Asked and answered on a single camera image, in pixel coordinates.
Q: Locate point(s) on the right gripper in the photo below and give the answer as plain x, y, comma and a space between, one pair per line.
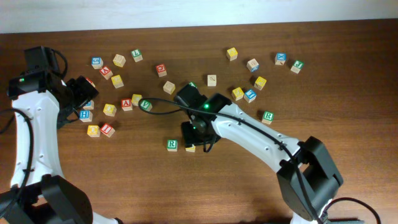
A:
188, 136

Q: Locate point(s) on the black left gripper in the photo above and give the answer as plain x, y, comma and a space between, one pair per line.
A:
84, 89

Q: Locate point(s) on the yellow S block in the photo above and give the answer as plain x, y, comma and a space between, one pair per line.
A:
191, 149

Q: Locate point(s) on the green r block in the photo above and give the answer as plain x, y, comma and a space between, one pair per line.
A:
172, 145
267, 117

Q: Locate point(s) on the yellow block back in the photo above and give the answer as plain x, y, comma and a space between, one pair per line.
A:
232, 54

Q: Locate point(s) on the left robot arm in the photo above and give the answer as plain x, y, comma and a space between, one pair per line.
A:
42, 102

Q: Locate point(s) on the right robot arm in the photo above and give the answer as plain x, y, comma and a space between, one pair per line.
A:
307, 175

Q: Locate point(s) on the red 9 block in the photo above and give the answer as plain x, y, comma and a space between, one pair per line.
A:
90, 82

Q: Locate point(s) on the green Z block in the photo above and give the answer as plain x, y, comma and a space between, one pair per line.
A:
192, 84

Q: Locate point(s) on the plain top wooden block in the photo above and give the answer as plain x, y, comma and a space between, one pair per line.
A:
169, 87

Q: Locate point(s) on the yellow block lower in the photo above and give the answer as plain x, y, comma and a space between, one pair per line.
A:
237, 93

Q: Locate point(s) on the plain top block red-side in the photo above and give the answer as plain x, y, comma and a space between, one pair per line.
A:
211, 80

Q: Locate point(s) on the blue 5 block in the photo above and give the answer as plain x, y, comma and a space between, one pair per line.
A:
97, 62

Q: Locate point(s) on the blue H block upper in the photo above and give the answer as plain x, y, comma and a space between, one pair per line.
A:
89, 105

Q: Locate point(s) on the blue h block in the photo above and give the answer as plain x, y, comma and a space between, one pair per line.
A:
86, 116
89, 105

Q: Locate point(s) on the green V block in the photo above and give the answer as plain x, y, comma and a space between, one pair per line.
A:
145, 106

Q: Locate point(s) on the blue H block lower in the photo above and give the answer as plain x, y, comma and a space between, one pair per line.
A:
86, 116

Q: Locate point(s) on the blue I block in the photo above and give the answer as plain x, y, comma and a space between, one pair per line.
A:
250, 95

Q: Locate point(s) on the red A block back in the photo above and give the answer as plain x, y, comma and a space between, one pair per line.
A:
106, 72

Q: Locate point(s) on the red a block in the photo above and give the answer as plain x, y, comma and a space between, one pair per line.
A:
126, 104
106, 72

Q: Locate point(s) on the yellow C block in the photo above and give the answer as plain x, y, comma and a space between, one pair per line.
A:
135, 99

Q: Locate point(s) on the red Q block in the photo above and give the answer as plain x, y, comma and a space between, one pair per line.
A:
161, 70

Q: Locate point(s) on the yellow block near A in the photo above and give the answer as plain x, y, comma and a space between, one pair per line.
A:
117, 81

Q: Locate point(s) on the yellow O block middle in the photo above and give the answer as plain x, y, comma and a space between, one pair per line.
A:
109, 110

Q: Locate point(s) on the yellow o block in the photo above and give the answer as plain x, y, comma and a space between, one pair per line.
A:
93, 131
109, 110

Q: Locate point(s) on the red A block front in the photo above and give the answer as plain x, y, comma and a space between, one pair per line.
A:
126, 104

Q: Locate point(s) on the plain top yellow-side block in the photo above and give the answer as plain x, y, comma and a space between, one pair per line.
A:
119, 60

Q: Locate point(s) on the yellow O block front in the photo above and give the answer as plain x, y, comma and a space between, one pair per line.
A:
93, 131

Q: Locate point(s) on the yellow block right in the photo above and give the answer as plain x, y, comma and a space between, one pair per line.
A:
260, 83

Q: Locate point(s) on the blue D side block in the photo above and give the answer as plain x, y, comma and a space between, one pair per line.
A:
252, 65

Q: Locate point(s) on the red I block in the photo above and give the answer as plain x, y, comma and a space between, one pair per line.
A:
107, 130

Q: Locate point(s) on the green L block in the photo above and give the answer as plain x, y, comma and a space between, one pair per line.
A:
137, 55

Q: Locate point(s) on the blue X block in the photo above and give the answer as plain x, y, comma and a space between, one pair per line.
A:
280, 58

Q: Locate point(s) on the green J block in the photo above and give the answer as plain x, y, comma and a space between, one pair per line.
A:
297, 66

